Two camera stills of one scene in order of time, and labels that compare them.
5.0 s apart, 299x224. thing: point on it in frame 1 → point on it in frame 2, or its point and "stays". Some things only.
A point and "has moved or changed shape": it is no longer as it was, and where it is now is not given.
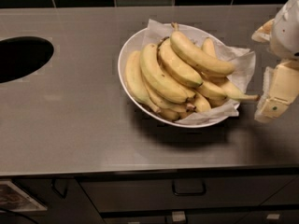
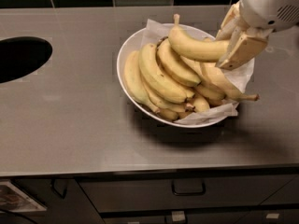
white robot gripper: [286, 32] → [267, 7]
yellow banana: [175, 66] stays
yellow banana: [197, 58] has moved or changed shape
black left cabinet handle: [54, 189] stays
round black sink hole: [21, 55] stays
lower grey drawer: [250, 216] stays
